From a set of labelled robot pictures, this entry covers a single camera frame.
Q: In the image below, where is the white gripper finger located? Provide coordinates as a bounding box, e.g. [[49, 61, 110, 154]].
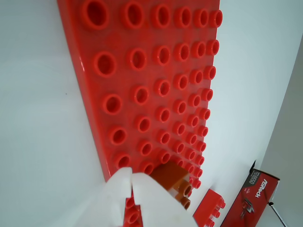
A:
[[131, 172, 202, 227], [94, 166, 133, 227]]

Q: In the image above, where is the red lego brick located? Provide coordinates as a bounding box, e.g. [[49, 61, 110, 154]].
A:
[[193, 188, 227, 227]]

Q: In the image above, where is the brown lego brick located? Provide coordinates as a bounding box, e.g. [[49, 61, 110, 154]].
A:
[[150, 162, 193, 210]]

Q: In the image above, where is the red lego baseplate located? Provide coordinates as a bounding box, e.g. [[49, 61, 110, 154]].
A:
[[56, 0, 224, 227]]

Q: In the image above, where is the red ASRock cardboard box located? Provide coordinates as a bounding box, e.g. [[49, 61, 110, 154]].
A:
[[220, 159, 281, 227]]

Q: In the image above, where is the silver metal tripod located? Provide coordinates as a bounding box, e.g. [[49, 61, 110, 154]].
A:
[[268, 201, 288, 227]]

